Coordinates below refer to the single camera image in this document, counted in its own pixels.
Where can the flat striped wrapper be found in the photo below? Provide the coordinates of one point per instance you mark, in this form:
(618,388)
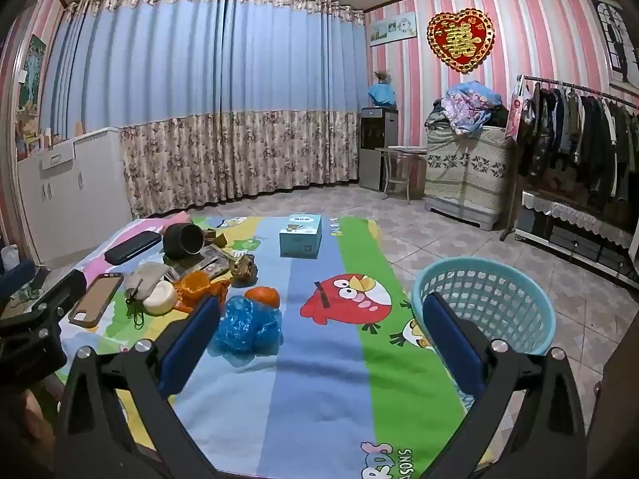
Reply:
(209,262)

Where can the red gold heart wall decoration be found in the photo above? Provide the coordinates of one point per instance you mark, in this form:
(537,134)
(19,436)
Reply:
(460,40)

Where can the light blue tissue box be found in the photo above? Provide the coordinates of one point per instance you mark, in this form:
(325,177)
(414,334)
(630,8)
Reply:
(299,239)

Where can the white plastic bottle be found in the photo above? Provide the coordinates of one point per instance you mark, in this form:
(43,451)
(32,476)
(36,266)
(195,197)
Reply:
(9,257)

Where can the dried plant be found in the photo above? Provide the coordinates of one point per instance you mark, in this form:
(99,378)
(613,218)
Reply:
(382,77)

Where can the low cabinet with lace cloth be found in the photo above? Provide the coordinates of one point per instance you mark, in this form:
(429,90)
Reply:
(574,214)

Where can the orange fruit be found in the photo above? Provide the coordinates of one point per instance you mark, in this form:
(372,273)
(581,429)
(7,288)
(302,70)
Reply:
(264,296)

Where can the black white framed picture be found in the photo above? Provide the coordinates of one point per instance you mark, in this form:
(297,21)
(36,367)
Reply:
(616,40)

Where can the brown phone case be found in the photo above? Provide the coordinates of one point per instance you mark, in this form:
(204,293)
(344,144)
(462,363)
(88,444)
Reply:
(95,302)

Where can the row of hanging clothes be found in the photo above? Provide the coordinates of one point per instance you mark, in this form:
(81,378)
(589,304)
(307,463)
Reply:
(589,134)

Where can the metal clothes rack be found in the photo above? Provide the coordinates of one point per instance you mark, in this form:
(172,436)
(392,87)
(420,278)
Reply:
(559,85)

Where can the blue plastic bag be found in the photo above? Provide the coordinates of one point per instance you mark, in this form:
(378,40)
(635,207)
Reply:
(247,327)

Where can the cabinet under patterned cloth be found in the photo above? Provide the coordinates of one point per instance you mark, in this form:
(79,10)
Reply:
(464,174)

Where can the cartoon printed mat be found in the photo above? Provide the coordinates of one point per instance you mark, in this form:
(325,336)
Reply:
(319,384)

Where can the blue cloth bundle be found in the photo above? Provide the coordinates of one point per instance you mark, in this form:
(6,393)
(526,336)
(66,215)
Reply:
(382,96)

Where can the person's left forearm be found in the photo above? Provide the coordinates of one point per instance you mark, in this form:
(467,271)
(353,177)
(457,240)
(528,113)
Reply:
(35,416)

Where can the blue and floral curtain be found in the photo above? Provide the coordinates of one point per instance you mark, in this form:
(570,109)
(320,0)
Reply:
(199,85)

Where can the brown cardboard scrap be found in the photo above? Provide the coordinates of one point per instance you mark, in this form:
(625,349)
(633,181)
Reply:
(212,236)

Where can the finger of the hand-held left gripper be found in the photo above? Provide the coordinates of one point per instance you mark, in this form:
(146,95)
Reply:
(15,275)
(62,294)

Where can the orange feather toy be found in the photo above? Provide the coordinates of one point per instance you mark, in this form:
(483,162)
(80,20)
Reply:
(197,287)

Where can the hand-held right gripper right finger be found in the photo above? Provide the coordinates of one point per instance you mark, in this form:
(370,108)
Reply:
(457,344)

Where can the black ribbed cup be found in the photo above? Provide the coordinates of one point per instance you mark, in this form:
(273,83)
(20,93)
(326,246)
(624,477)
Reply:
(182,242)

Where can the landscape wall picture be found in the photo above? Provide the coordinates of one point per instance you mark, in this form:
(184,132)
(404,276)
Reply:
(394,29)

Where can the pink hanging bag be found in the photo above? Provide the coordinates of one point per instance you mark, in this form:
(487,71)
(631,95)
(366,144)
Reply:
(516,112)

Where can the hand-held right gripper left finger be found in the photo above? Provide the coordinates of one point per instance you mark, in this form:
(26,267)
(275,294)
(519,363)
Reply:
(192,339)

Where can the white cabinet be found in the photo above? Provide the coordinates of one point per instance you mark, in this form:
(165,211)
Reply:
(75,199)

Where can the black rectangular case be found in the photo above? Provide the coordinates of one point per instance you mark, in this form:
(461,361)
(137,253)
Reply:
(132,247)

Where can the pile of folded clothes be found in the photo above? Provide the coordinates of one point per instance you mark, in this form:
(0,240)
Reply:
(469,105)

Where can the teal plastic basket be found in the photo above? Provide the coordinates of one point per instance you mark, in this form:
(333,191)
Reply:
(499,299)

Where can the colourful wall poster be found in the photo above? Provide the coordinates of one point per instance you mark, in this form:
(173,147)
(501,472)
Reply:
(32,75)

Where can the small metal side table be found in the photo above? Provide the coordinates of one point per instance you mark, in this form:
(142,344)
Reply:
(404,150)

